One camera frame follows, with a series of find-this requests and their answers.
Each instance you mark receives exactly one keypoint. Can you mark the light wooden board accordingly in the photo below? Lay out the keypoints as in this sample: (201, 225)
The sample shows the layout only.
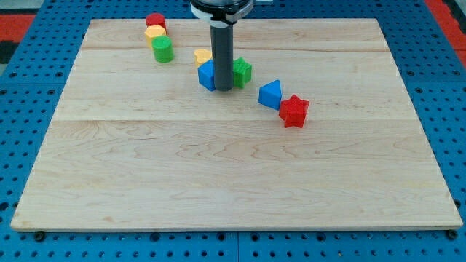
(137, 146)

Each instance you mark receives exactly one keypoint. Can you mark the green star block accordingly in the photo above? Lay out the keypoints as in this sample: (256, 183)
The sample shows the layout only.
(242, 72)

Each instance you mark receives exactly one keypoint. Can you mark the blue triangle block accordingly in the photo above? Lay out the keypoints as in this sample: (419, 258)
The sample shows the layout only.
(270, 95)

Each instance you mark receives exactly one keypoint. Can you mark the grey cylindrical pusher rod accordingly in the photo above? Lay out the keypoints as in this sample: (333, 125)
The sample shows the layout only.
(221, 37)

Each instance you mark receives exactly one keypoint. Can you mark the yellow heart block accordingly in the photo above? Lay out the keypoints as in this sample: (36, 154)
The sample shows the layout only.
(202, 56)

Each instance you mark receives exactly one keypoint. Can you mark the red cylinder block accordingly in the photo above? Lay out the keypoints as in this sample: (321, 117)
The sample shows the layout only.
(155, 18)

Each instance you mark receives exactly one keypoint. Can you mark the red star block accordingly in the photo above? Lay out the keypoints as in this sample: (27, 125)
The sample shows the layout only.
(293, 111)

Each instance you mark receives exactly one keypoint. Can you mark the green cylinder block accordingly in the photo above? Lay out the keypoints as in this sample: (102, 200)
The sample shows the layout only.
(162, 49)

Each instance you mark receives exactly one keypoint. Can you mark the yellow hexagon block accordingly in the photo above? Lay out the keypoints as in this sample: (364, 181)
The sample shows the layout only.
(152, 32)

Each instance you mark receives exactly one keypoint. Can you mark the black white robot arm flange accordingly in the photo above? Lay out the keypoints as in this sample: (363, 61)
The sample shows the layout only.
(221, 13)

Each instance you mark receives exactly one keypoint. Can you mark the blue cube block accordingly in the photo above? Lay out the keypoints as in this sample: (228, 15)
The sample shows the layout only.
(206, 75)

